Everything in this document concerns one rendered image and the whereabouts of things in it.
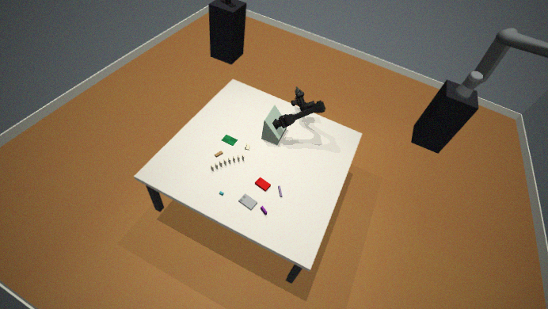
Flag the red rectangular block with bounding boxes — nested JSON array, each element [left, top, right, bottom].
[[255, 177, 271, 192]]

